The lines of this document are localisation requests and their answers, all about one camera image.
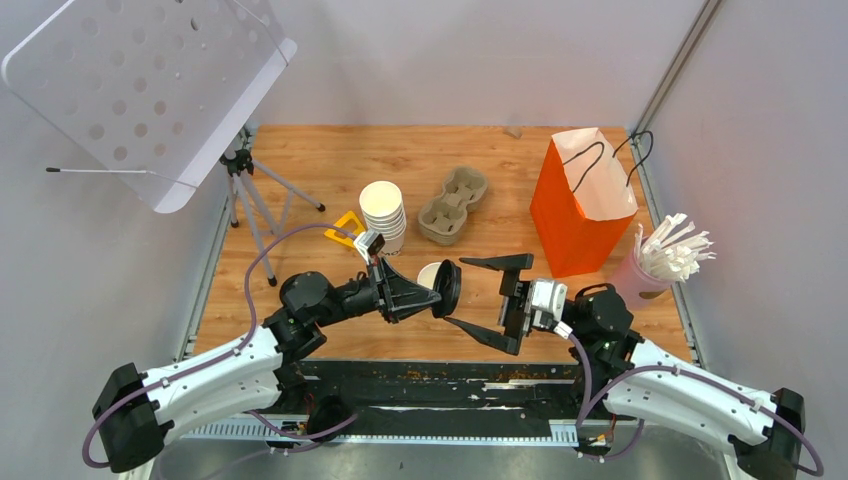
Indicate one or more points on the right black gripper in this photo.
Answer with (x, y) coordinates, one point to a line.
(513, 308)

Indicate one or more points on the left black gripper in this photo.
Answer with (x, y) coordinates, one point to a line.
(397, 295)

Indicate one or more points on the single white paper cup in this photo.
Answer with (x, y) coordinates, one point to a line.
(427, 275)

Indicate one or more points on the black coffee cup lid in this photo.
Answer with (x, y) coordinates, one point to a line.
(447, 283)

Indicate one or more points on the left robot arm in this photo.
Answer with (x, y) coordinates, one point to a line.
(138, 413)

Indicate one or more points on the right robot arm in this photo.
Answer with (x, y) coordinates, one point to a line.
(628, 376)

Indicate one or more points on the stacked pulp cup carriers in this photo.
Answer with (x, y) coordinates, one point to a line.
(444, 218)

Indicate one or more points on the yellow plastic triangle holder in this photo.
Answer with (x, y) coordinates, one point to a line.
(346, 229)

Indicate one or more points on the stack of white paper cups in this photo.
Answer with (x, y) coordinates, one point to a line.
(381, 203)

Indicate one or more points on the orange paper bag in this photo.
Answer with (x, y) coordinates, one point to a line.
(583, 202)

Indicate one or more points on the pink cup of wrapped straws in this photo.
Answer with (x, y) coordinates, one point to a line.
(671, 254)

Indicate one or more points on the white tripod stand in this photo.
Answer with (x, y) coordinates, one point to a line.
(240, 167)

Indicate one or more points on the clear perforated acrylic panel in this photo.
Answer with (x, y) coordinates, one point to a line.
(153, 90)

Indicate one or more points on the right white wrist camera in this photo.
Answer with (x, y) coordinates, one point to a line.
(547, 302)

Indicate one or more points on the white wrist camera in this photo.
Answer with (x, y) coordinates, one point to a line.
(547, 302)
(369, 244)

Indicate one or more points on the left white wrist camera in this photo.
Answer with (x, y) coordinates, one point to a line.
(369, 244)

